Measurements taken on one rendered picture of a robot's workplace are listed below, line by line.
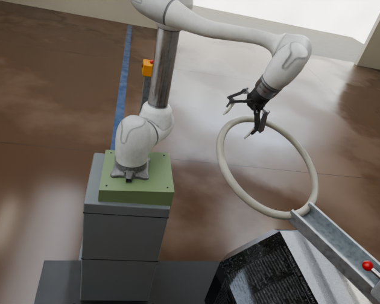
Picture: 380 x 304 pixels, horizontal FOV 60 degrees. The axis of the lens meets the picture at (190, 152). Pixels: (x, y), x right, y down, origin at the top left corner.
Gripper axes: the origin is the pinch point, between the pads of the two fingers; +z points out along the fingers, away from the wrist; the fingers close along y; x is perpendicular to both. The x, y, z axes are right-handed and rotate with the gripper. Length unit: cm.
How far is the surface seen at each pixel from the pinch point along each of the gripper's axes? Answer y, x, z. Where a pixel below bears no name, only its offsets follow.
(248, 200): 26.9, -22.7, 0.9
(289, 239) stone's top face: 53, 6, 28
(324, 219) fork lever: 51, -3, -3
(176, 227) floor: 10, 27, 137
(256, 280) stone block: 57, -15, 40
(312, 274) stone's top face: 68, -4, 21
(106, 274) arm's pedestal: 10, -48, 100
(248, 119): 0.8, 8.8, 0.6
